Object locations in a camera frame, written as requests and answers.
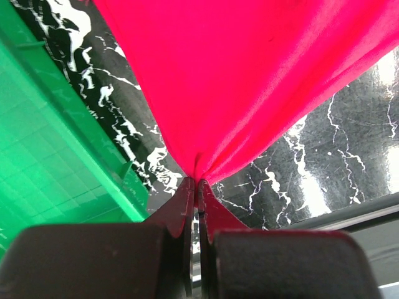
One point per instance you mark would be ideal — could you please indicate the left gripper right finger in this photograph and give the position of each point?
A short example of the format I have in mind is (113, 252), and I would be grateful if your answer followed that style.
(240, 262)

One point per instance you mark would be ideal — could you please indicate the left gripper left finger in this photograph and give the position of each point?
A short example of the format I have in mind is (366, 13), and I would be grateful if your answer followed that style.
(149, 259)

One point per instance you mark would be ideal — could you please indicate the red t-shirt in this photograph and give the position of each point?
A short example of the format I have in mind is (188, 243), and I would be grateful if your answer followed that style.
(225, 79)

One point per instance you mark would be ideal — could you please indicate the green plastic tray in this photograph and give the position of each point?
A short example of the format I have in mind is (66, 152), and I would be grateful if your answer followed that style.
(58, 166)

